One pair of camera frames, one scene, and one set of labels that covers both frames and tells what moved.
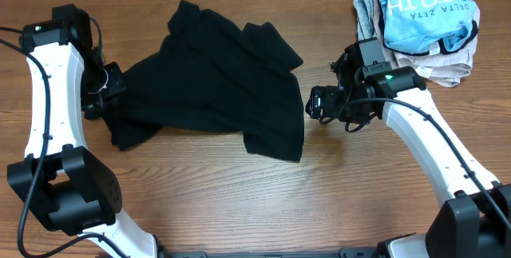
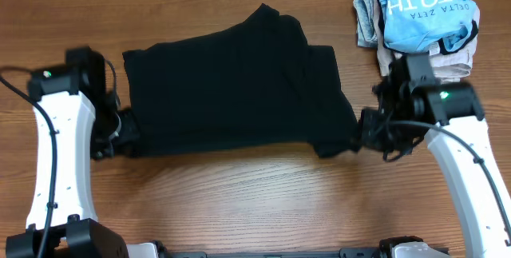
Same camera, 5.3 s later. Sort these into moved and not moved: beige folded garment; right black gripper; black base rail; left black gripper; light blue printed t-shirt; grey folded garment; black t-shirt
Moved: left black gripper; black t-shirt; right black gripper
Not moved: light blue printed t-shirt; black base rail; grey folded garment; beige folded garment
